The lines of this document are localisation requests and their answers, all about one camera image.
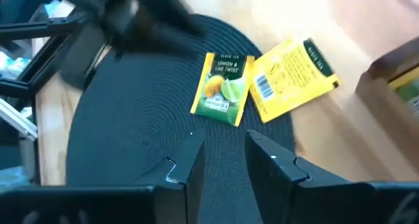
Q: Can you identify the wooden tea organizer box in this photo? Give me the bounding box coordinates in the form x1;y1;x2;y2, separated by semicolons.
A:
355;35;419;174

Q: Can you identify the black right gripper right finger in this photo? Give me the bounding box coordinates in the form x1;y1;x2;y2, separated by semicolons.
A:
244;129;419;224

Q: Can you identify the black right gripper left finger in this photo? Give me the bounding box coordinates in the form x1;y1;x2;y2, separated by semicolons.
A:
0;129;207;224

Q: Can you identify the lemon lime tea packet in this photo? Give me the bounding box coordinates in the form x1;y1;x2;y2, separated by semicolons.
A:
248;37;341;124
388;65;419;120
189;52;256;127

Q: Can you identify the round dark woven placemat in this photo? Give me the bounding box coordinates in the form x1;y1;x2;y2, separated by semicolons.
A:
65;14;295;224

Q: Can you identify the black aluminium table frame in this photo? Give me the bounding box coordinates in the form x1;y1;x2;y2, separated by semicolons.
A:
0;8;111;185

